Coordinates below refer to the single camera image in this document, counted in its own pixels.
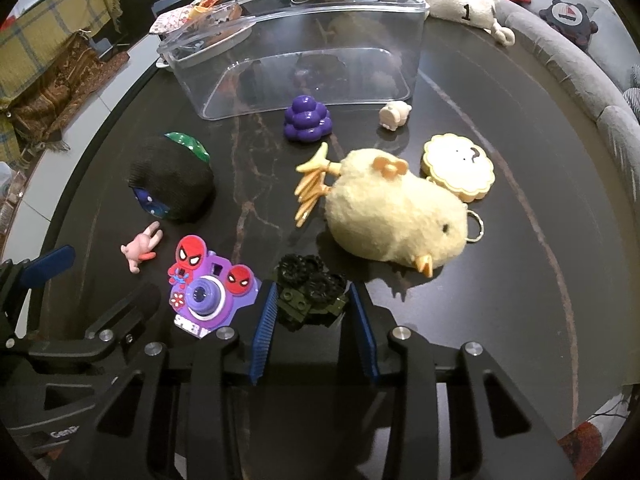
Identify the white plate with clutter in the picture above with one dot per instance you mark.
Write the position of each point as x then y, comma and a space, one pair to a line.
200, 16

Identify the purple grape toy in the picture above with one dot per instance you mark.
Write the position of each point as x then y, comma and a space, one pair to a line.
306, 120

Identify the yellow plaid blanket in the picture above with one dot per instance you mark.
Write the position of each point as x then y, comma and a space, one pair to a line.
31, 43

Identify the dark gear-shaped cushion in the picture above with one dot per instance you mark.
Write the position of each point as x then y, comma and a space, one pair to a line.
571, 20

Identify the yellow chick plush toy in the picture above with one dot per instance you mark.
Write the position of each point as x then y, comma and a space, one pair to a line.
377, 209

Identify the grey curved sofa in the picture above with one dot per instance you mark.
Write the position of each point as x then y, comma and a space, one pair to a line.
602, 77

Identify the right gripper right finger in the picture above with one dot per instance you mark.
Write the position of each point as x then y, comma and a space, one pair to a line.
397, 357

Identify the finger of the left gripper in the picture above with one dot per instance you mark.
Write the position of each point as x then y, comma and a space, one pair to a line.
38, 272

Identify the small cream pig figurine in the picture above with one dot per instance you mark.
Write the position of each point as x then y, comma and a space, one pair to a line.
394, 115

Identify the brown patterned throw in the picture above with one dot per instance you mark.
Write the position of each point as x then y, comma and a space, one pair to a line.
41, 113

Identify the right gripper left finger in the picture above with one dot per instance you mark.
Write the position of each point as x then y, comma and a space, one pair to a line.
232, 356

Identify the black green galaxy ball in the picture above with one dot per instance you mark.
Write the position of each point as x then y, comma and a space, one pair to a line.
172, 178

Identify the clear plastic storage bin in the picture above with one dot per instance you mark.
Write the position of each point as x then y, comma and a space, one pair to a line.
341, 54

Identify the black brick toy car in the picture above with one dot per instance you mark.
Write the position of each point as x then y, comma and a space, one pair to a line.
308, 292

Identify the purple Spider-Man toy camera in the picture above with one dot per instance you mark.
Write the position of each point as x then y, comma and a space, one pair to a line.
207, 289

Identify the pink rabbit figurine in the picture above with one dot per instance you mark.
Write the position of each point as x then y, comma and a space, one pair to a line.
142, 247

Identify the cream cookie sheep keychain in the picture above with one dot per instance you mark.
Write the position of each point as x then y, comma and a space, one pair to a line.
458, 173

